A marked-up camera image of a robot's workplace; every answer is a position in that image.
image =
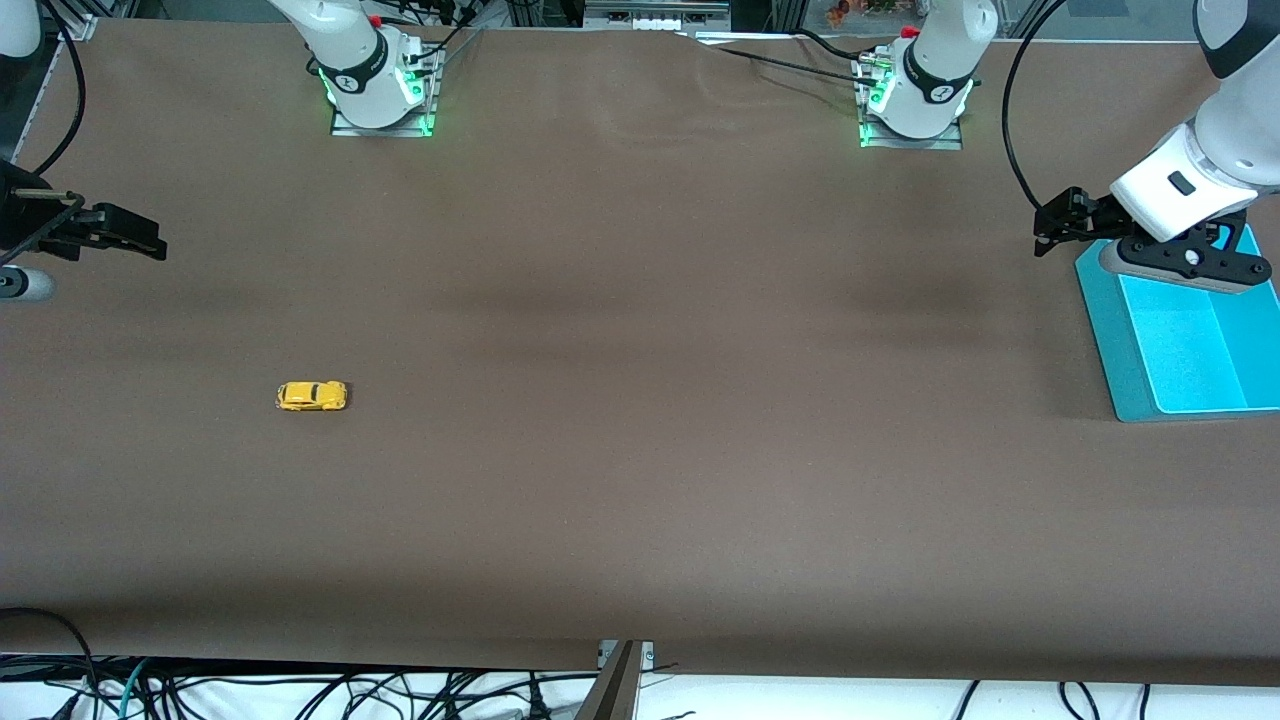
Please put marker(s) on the silver bracket plate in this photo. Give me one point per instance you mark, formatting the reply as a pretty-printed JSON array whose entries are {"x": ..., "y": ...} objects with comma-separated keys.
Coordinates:
[{"x": 649, "y": 655}]

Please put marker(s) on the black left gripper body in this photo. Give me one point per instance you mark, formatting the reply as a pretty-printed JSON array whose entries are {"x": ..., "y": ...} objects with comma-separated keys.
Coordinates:
[{"x": 1093, "y": 213}]

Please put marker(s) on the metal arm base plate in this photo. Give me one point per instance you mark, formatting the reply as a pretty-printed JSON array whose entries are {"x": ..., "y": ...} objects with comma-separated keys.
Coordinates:
[
  {"x": 910, "y": 143},
  {"x": 380, "y": 130}
]

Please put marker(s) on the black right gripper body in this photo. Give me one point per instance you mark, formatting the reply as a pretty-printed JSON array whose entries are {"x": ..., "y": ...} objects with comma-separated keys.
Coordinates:
[{"x": 22, "y": 215}]

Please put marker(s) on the aluminium frame profile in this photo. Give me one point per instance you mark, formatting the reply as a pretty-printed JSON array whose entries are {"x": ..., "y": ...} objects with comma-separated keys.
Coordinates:
[{"x": 78, "y": 20}]

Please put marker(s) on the dark frame beam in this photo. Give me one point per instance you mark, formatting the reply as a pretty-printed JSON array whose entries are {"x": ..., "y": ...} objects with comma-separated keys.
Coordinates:
[{"x": 615, "y": 695}]

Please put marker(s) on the brown table cover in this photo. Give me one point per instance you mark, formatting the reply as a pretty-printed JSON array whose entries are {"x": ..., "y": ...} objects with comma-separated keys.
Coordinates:
[{"x": 640, "y": 400}]

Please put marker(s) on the teal plastic storage bin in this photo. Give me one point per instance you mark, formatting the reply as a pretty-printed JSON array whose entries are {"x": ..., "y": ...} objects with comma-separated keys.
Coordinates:
[{"x": 1190, "y": 350}]

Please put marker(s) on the white power strip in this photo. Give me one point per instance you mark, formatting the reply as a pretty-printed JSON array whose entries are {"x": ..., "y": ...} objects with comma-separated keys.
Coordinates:
[{"x": 655, "y": 22}]

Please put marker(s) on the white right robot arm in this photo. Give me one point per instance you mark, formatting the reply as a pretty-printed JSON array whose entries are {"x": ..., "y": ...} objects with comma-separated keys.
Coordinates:
[{"x": 360, "y": 90}]

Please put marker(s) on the yellow beetle toy car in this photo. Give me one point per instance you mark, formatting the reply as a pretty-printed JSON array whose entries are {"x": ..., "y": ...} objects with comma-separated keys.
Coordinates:
[{"x": 312, "y": 397}]

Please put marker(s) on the colourful background item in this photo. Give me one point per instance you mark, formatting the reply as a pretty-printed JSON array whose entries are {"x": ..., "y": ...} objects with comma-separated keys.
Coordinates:
[{"x": 860, "y": 10}]

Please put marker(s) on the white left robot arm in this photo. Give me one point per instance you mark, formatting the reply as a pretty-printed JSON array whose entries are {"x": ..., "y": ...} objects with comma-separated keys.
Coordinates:
[{"x": 930, "y": 100}]

